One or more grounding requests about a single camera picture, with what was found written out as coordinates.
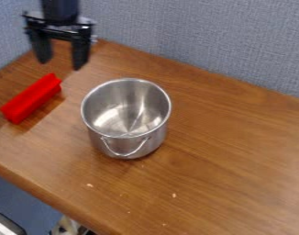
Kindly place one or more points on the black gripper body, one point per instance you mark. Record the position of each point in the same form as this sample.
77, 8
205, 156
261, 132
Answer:
59, 21

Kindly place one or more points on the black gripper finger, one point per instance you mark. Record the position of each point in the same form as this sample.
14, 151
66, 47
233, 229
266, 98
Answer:
42, 45
81, 43

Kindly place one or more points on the red rectangular block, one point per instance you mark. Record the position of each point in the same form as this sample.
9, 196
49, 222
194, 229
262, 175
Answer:
23, 104

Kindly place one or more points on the stainless steel pot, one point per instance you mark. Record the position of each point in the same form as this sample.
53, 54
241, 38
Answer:
126, 114

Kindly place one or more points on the white object under table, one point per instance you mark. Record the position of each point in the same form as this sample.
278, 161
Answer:
69, 227

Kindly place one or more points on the grey device under table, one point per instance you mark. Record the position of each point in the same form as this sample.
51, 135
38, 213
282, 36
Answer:
10, 228

